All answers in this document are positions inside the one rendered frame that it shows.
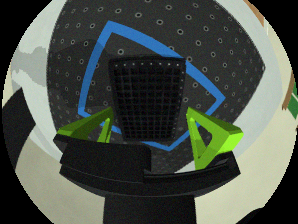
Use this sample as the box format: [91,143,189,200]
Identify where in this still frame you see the blue tape outline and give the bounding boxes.
[78,20,225,151]

